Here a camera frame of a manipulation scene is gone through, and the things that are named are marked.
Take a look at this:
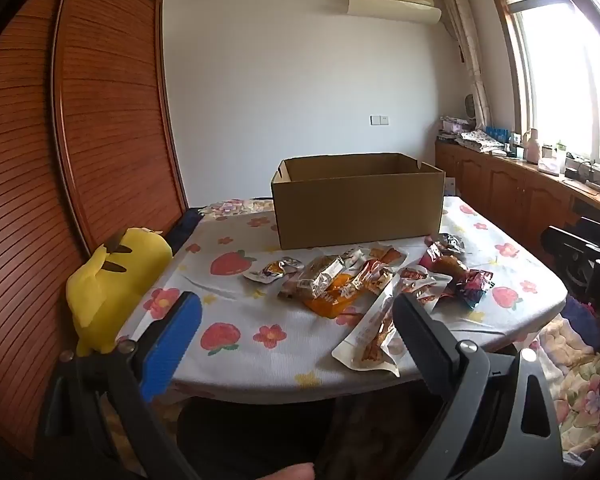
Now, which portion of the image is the window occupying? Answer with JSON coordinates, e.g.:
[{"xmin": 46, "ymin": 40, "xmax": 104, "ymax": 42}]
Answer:
[{"xmin": 485, "ymin": 0, "xmax": 600, "ymax": 171}]

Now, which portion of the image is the brown drumstick snack packet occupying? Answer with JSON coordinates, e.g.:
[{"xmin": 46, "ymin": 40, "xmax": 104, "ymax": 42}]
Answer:
[{"xmin": 420, "ymin": 242, "xmax": 468, "ymax": 281}]

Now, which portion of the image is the floral quilt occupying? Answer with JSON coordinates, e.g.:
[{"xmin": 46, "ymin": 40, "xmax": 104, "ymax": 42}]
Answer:
[{"xmin": 200, "ymin": 199, "xmax": 276, "ymax": 217}]

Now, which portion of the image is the dark snack packet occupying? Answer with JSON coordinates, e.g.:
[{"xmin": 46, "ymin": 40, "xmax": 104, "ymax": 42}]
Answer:
[{"xmin": 439, "ymin": 234, "xmax": 466, "ymax": 256}]

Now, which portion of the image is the yellow plush toy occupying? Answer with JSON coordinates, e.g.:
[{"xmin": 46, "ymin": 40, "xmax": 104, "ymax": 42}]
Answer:
[{"xmin": 65, "ymin": 227, "xmax": 173, "ymax": 356}]

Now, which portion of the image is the white pink bottle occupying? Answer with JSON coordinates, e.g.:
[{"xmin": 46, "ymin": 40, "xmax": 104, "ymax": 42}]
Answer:
[{"xmin": 524, "ymin": 129, "xmax": 542, "ymax": 163}]

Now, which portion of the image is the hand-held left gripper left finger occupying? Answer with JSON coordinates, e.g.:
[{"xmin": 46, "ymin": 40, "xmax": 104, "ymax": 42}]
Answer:
[{"xmin": 32, "ymin": 291, "xmax": 203, "ymax": 480}]

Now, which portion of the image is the person's left hand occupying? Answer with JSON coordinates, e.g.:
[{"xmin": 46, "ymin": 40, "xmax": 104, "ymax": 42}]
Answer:
[{"xmin": 257, "ymin": 462, "xmax": 316, "ymax": 480}]

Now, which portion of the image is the orange red snack packet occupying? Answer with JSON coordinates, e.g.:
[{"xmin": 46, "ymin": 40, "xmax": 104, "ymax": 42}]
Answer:
[{"xmin": 370, "ymin": 245, "xmax": 408, "ymax": 267}]

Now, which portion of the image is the purple blue snack packet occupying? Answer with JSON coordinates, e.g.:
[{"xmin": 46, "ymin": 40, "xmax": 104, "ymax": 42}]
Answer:
[{"xmin": 452, "ymin": 269, "xmax": 496, "ymax": 309}]

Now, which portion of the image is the cream floral blanket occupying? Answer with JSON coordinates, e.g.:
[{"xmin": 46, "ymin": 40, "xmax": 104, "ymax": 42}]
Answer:
[{"xmin": 510, "ymin": 310, "xmax": 600, "ymax": 461}]

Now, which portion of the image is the strawberry print tablecloth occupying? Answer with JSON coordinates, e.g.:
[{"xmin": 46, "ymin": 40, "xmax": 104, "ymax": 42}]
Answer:
[{"xmin": 117, "ymin": 195, "xmax": 568, "ymax": 403}]

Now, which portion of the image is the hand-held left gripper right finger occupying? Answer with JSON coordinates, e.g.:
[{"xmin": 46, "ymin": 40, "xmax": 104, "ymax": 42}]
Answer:
[{"xmin": 392, "ymin": 292, "xmax": 566, "ymax": 480}]

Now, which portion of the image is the wooden cabinet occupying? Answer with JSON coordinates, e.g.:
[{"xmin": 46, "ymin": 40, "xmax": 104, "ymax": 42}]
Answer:
[{"xmin": 435, "ymin": 140, "xmax": 600, "ymax": 261}]

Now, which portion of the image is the wooden louvred wardrobe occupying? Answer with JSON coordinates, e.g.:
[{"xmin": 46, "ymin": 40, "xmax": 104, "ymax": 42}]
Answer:
[{"xmin": 0, "ymin": 0, "xmax": 191, "ymax": 461}]

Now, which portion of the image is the black chair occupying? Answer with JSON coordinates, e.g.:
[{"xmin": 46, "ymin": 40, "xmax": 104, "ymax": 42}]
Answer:
[{"xmin": 542, "ymin": 217, "xmax": 600, "ymax": 306}]

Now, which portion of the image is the cardboard box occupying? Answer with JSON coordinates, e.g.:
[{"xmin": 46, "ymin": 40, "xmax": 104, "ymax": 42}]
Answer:
[{"xmin": 271, "ymin": 152, "xmax": 446, "ymax": 251}]

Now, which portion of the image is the patterned curtain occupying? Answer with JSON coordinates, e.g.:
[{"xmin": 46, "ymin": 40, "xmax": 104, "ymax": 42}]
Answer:
[{"xmin": 440, "ymin": 0, "xmax": 492, "ymax": 131}]

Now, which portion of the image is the pile of printed cloths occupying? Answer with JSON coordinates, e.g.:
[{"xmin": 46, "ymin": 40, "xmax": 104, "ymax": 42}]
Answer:
[{"xmin": 457, "ymin": 130, "xmax": 507, "ymax": 154}]

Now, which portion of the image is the clear bread packet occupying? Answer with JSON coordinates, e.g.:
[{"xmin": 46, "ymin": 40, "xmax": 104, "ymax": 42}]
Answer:
[{"xmin": 278, "ymin": 255, "xmax": 346, "ymax": 303}]

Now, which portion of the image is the pink box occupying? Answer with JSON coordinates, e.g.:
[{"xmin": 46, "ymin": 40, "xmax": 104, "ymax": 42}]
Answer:
[{"xmin": 440, "ymin": 116, "xmax": 473, "ymax": 136}]

